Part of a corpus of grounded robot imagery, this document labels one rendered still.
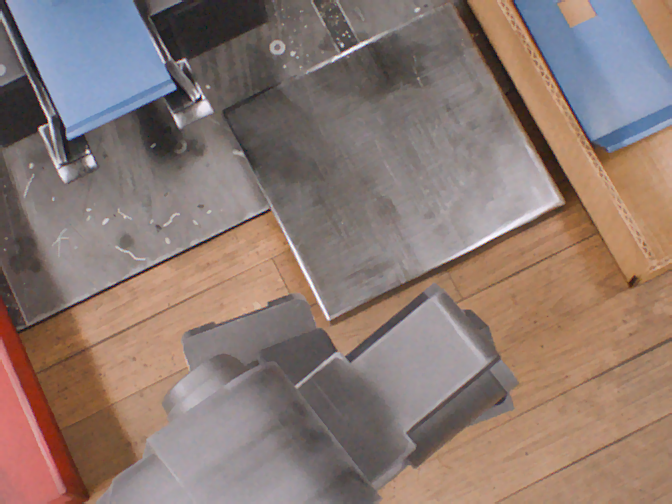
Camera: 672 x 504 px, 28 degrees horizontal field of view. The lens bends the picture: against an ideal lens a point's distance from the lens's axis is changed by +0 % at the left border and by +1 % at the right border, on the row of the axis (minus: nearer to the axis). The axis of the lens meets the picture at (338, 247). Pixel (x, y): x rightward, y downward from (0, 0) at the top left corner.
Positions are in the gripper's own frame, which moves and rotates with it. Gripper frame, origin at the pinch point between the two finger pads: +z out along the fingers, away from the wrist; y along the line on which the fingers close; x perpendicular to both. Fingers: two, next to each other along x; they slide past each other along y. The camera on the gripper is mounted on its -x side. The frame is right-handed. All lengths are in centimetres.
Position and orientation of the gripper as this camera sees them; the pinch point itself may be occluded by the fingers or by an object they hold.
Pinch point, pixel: (256, 359)
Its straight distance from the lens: 75.6
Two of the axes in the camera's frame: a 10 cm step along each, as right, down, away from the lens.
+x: -9.4, 3.3, -0.9
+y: -3.0, -9.2, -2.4
